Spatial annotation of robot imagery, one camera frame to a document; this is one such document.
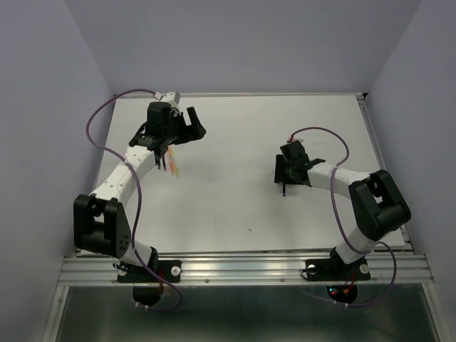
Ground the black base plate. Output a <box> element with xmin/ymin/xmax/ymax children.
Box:
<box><xmin>113</xmin><ymin>259</ymin><xmax>183</xmax><ymax>284</ymax></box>
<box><xmin>301</xmin><ymin>257</ymin><xmax>371</xmax><ymax>282</ymax></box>

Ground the orange pen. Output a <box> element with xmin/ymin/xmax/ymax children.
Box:
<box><xmin>167</xmin><ymin>146</ymin><xmax>177</xmax><ymax>176</ymax></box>

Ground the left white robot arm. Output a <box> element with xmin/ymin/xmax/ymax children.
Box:
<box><xmin>73</xmin><ymin>100</ymin><xmax>206</xmax><ymax>281</ymax></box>

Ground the red pen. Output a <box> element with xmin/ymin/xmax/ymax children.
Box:
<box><xmin>162</xmin><ymin>154</ymin><xmax>167</xmax><ymax>171</ymax></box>

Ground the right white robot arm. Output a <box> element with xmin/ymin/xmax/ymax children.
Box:
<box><xmin>274</xmin><ymin>140</ymin><xmax>411</xmax><ymax>281</ymax></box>

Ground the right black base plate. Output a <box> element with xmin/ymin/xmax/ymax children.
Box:
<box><xmin>301</xmin><ymin>257</ymin><xmax>371</xmax><ymax>282</ymax></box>

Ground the yellow pen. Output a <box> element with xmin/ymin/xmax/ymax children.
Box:
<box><xmin>172</xmin><ymin>149</ymin><xmax>180</xmax><ymax>177</ymax></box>

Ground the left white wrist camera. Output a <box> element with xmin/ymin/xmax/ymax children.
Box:
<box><xmin>159</xmin><ymin>91</ymin><xmax>181</xmax><ymax>108</ymax></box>

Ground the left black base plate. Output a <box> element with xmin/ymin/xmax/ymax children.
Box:
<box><xmin>113</xmin><ymin>259</ymin><xmax>183</xmax><ymax>284</ymax></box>

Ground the aluminium mounting rail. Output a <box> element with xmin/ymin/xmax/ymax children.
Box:
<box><xmin>58</xmin><ymin>252</ymin><xmax>435</xmax><ymax>287</ymax></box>

